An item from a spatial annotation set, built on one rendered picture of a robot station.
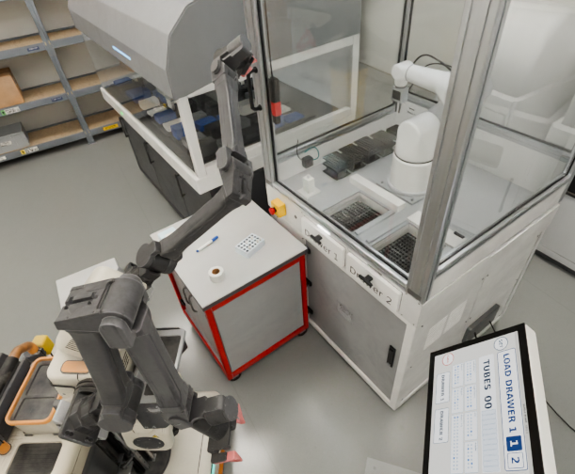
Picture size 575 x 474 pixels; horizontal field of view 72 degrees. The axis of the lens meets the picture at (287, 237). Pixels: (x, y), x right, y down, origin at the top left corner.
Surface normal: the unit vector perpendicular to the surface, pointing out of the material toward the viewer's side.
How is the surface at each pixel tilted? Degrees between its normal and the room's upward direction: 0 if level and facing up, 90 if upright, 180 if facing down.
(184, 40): 90
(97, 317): 90
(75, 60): 90
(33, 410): 0
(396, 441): 0
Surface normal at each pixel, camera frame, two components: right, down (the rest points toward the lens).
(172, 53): 0.59, 0.52
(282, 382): -0.07, -0.73
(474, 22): -0.81, 0.44
